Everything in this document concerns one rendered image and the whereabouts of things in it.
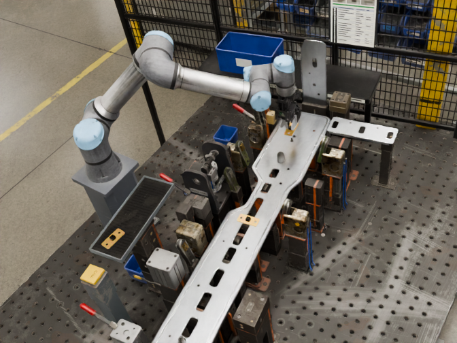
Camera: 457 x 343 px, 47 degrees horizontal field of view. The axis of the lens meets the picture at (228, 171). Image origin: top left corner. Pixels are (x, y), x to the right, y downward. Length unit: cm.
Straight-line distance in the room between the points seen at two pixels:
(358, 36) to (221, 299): 137
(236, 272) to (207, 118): 128
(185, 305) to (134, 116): 264
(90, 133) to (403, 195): 140
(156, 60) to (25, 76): 347
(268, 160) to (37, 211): 206
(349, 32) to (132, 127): 215
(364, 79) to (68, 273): 163
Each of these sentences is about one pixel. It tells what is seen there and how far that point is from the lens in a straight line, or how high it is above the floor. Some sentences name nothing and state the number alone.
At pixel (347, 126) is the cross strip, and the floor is 100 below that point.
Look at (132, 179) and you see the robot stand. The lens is 225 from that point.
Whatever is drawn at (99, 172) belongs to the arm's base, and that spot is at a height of 115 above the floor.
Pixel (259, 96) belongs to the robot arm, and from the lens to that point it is 189.
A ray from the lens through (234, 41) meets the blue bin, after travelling 279.
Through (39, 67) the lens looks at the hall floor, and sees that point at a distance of 532.
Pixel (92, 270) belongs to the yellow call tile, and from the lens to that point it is 185.
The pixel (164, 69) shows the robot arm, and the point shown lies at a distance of 185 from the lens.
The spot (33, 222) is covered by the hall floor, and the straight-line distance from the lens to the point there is 380.
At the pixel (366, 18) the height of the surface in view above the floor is 130.
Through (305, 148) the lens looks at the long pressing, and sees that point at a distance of 227.
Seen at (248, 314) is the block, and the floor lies 103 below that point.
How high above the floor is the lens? 258
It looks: 45 degrees down
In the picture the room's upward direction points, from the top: 12 degrees counter-clockwise
